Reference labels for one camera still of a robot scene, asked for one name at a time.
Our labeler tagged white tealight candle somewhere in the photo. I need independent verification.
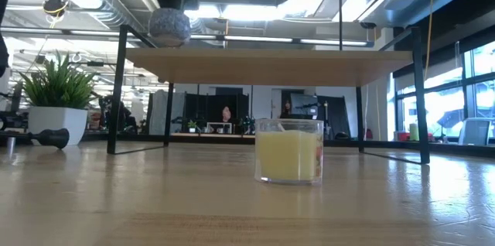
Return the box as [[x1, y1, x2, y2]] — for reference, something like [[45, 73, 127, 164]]
[[148, 7, 192, 48]]

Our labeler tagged yellow candle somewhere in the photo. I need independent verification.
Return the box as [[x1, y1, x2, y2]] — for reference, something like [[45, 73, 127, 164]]
[[254, 118, 325, 186]]

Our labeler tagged wooden shelf with black legs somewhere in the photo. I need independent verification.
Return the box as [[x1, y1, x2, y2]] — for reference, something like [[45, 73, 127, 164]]
[[107, 25, 432, 166]]

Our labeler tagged green plant in white pot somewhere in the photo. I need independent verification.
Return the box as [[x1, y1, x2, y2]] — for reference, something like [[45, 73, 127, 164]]
[[18, 50, 97, 147]]

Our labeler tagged black computer monitor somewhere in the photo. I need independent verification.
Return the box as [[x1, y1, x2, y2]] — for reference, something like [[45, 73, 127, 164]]
[[289, 93, 351, 139]]

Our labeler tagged pale green cylinder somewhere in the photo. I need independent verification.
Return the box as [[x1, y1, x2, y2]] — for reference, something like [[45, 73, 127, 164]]
[[408, 122, 425, 142]]

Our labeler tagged light grey chair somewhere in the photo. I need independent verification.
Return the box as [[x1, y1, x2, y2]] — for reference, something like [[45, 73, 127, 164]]
[[458, 117, 493, 146]]

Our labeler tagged yellow hanging cord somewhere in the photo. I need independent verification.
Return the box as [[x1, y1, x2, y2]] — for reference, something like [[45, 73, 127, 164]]
[[424, 0, 436, 80]]

